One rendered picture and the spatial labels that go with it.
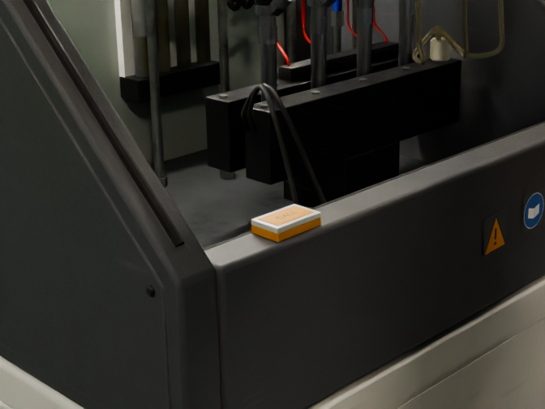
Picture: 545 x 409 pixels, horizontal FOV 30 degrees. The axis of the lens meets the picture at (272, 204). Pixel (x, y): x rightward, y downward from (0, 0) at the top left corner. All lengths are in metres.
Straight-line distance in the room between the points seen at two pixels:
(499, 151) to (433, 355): 0.21
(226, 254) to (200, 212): 0.44
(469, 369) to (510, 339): 0.07
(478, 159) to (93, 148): 0.40
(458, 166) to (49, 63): 0.40
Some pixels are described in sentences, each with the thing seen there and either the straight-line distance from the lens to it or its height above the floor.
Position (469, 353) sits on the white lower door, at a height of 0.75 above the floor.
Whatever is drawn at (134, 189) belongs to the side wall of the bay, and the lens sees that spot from 0.75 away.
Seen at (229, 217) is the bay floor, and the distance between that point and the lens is 1.19.
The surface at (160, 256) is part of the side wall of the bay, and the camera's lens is 0.73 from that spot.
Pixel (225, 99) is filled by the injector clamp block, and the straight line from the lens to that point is 1.10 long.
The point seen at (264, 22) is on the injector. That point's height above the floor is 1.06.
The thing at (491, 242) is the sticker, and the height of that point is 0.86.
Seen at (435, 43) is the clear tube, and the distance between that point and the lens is 1.29.
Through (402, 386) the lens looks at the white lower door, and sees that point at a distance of 0.98.
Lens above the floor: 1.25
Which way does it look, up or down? 20 degrees down
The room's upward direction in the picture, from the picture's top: 1 degrees counter-clockwise
